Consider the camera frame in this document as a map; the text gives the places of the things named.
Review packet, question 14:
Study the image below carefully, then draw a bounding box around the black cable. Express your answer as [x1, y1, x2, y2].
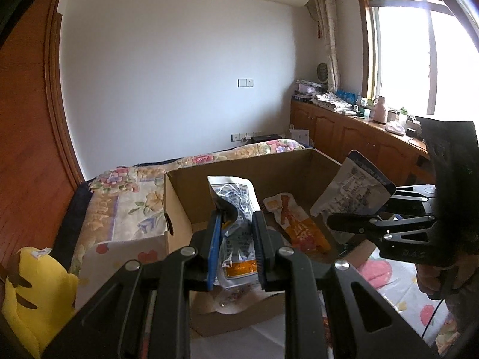
[422, 295, 447, 342]

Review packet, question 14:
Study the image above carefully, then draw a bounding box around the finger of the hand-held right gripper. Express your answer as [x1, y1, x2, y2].
[327, 212, 439, 260]
[389, 184, 438, 217]

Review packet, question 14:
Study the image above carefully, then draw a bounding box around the clear packet with orange label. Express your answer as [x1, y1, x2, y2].
[207, 175, 263, 289]

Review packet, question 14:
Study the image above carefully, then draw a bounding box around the orange floral quilt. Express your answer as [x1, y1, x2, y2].
[69, 138, 305, 273]

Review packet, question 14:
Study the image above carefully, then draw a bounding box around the brown cardboard box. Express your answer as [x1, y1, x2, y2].
[163, 147, 378, 339]

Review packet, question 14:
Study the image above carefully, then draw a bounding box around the stack of boxes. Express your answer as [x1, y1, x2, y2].
[294, 79, 326, 101]

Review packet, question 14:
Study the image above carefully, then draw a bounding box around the orange snack packet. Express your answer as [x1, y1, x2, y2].
[263, 193, 332, 257]

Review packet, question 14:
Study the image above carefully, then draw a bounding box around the wooden wardrobe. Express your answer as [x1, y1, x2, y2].
[0, 0, 85, 281]

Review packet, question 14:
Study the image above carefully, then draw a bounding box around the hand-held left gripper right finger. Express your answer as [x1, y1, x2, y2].
[251, 211, 440, 359]

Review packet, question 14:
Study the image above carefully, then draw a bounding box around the white red-flowered bed sheet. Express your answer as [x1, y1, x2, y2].
[80, 232, 465, 359]

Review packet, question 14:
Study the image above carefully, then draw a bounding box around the dark blue bed sheet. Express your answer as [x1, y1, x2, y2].
[52, 179, 94, 270]

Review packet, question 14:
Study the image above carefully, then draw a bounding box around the white wall outlet strip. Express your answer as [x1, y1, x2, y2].
[231, 131, 263, 142]

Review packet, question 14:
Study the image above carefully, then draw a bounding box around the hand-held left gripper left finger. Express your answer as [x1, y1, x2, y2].
[41, 209, 225, 359]

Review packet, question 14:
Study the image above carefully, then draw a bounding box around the folded patterned cloth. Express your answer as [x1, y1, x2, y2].
[312, 92, 356, 113]

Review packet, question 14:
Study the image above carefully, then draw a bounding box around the wooden framed window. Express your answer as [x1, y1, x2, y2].
[355, 0, 479, 120]

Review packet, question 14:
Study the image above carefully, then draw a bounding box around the wooden cabinet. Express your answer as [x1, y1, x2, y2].
[290, 97, 438, 188]

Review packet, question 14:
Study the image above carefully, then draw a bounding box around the patterned curtain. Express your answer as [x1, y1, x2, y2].
[310, 0, 342, 92]

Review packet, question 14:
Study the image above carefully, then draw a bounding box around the pink kettle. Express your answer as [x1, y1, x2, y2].
[374, 96, 388, 123]

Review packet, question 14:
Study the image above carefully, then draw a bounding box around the white packet with blue top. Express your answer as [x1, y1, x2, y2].
[310, 150, 396, 218]

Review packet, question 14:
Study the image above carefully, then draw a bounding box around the yellow plush toy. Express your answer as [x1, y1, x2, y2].
[2, 246, 80, 358]

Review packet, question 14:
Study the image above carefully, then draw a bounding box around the white box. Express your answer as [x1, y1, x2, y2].
[289, 128, 310, 146]

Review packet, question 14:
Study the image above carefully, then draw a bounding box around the person's right hand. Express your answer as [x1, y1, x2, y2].
[416, 264, 446, 294]

